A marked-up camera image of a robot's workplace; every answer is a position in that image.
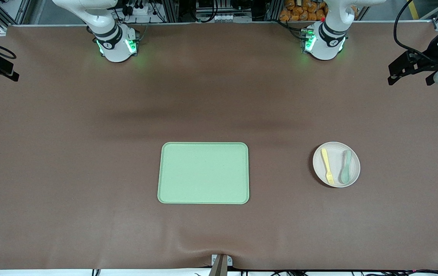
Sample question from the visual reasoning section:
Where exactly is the brown table mat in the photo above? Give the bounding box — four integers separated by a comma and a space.
0, 21, 438, 271

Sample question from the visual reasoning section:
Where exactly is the green plastic spoon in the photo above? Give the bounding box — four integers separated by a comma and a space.
341, 149, 352, 184

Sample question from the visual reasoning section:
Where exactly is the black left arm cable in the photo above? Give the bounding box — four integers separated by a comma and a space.
393, 0, 438, 64

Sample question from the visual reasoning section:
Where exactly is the beige round plate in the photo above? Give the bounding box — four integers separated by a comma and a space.
313, 141, 361, 188

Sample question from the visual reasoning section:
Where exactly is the yellow plastic fork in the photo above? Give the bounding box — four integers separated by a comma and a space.
321, 148, 335, 185

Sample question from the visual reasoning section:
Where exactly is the light green rectangular tray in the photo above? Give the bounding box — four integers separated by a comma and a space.
157, 142, 250, 205

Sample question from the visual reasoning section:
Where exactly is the orange round objects pile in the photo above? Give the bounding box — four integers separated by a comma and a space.
279, 0, 359, 22

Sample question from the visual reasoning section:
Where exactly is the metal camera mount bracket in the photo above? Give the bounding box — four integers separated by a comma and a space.
208, 254, 234, 276

